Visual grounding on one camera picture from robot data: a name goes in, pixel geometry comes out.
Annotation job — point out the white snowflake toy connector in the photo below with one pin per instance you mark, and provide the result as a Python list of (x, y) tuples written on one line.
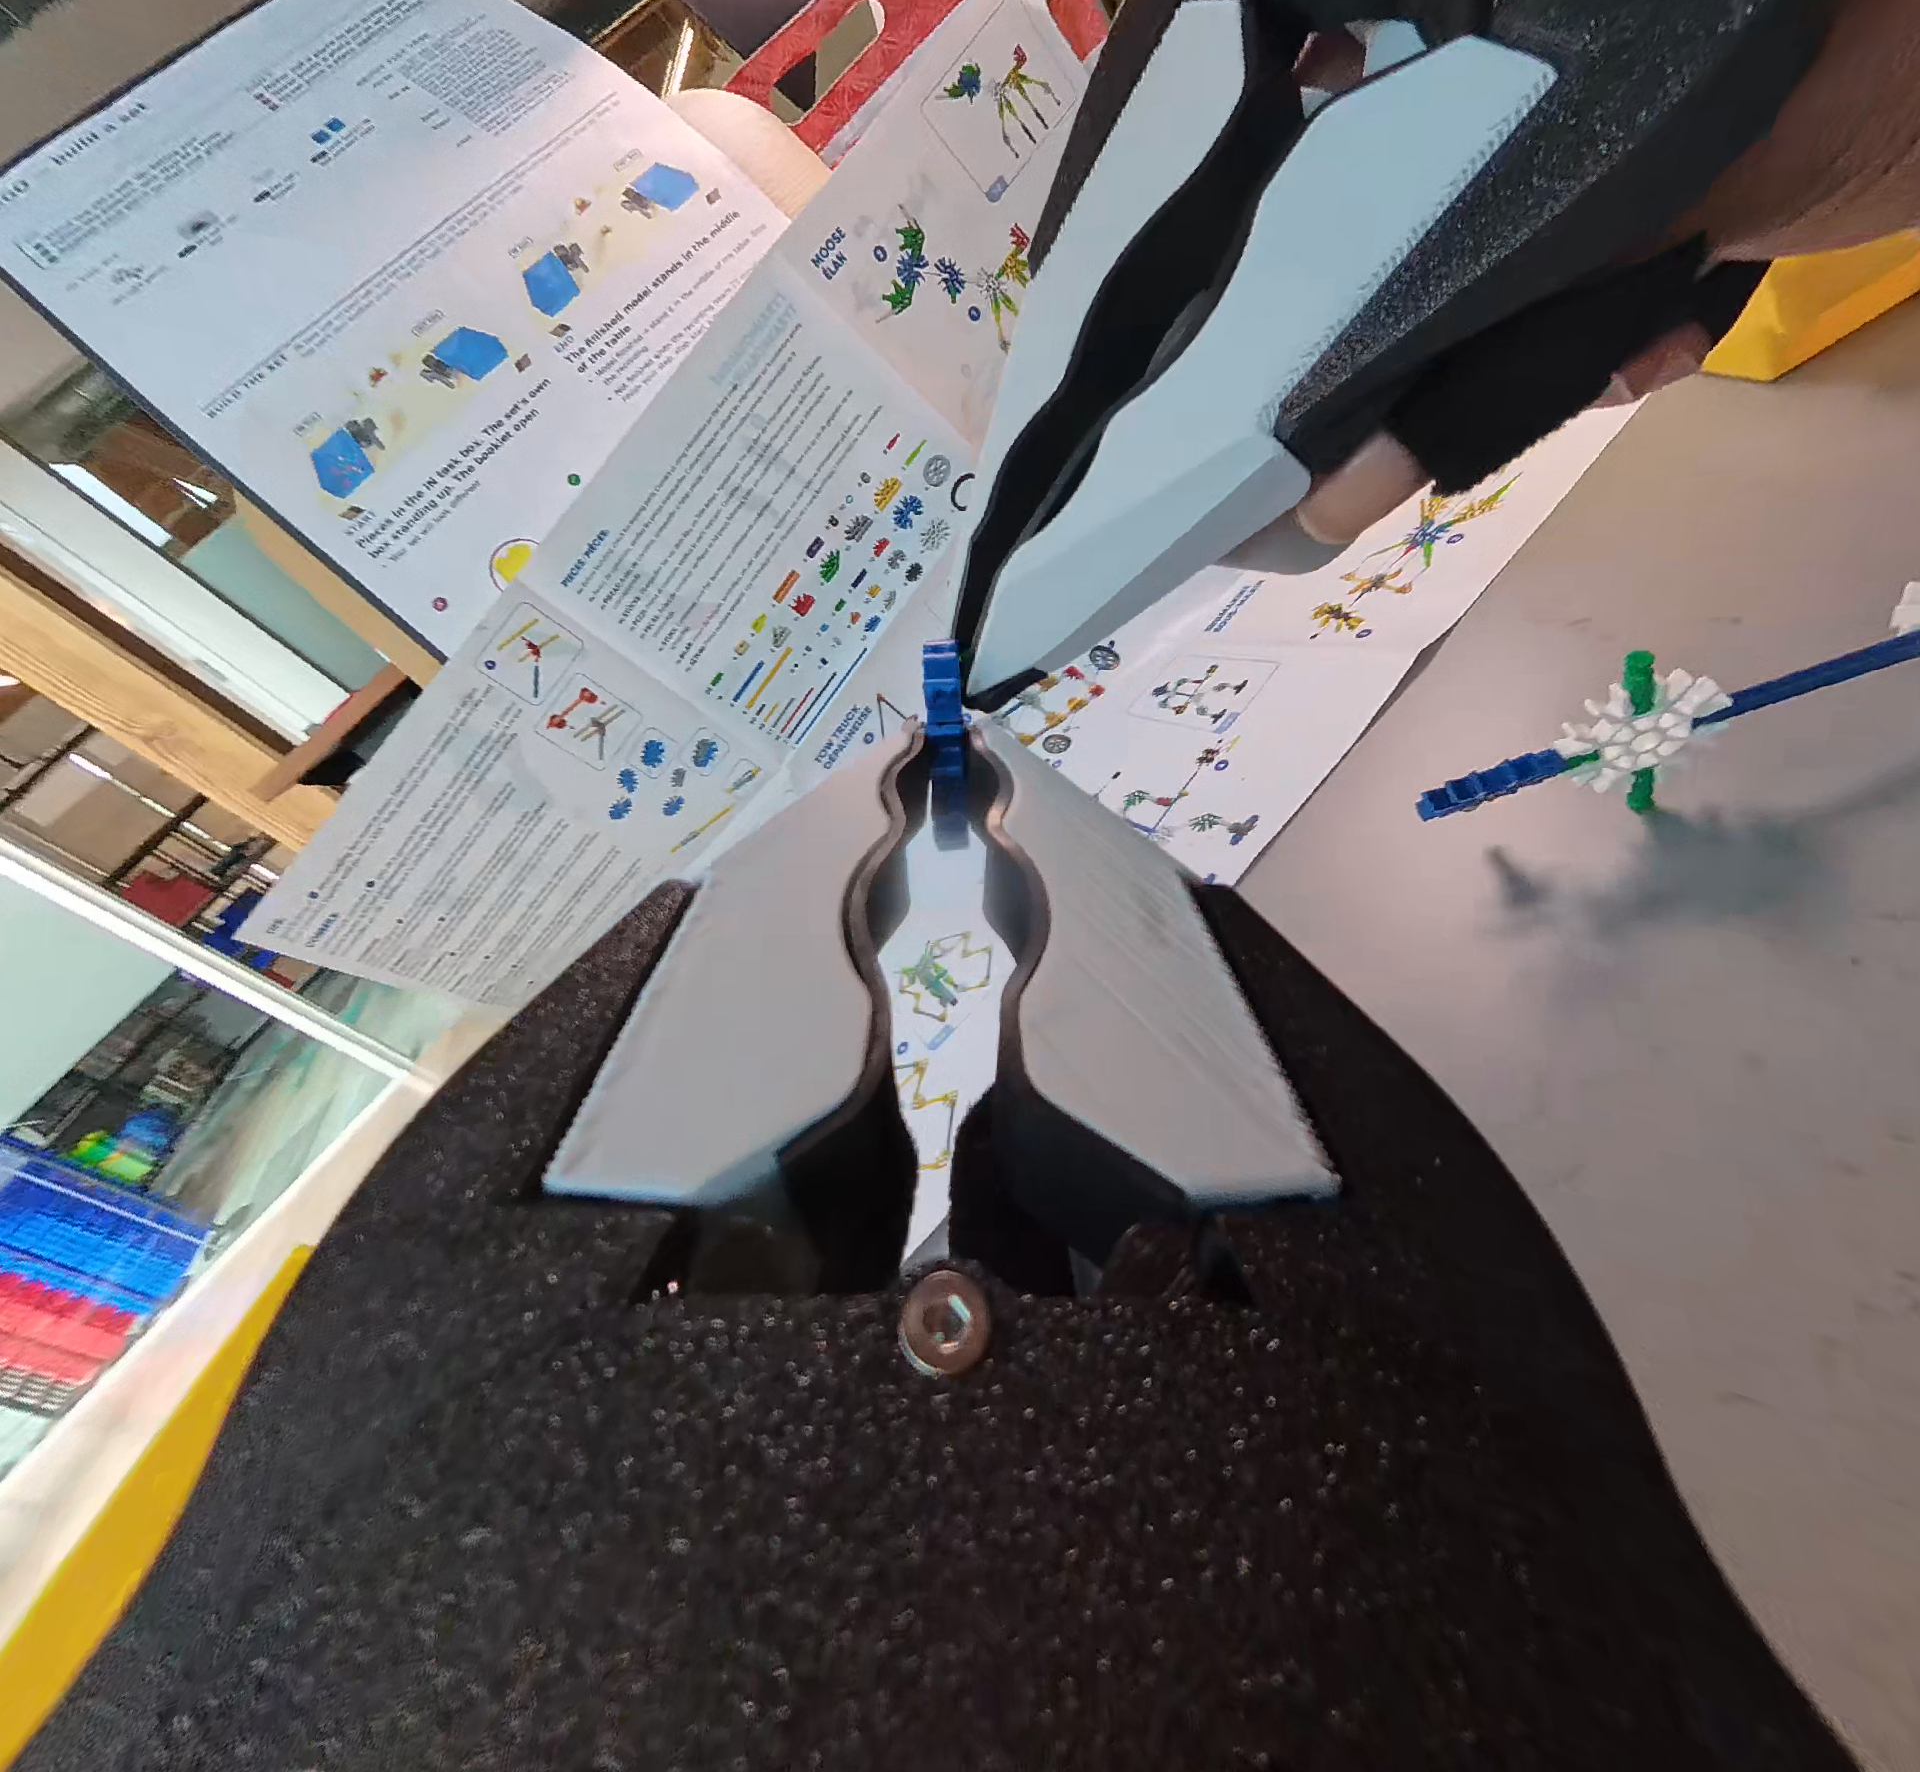
[(1642, 727)]

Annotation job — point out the blue storage crates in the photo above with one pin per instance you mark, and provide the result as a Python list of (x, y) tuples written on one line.
[(91, 1266)]

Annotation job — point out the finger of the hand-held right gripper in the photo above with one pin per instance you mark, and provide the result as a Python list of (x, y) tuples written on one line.
[(1291, 335), (1155, 183)]

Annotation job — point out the person's right hand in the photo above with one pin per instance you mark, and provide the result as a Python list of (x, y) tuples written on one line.
[(1561, 376)]

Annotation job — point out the wooden beam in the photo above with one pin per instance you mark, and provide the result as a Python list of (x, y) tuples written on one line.
[(181, 691)]

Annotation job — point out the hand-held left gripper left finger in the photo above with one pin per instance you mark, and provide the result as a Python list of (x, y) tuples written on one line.
[(736, 1023)]

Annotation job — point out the blue snowflake toy connector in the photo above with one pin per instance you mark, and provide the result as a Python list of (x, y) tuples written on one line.
[(940, 708)]

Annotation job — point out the grey desk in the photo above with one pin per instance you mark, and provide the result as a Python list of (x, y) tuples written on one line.
[(1683, 1112)]

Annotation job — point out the printed instruction sheet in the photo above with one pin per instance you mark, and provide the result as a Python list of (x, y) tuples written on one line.
[(602, 452)]

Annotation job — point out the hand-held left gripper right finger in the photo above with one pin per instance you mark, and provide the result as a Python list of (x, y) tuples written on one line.
[(1169, 1023)]

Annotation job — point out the short green toy rod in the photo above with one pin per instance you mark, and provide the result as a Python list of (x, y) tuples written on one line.
[(1641, 791), (1641, 671)]

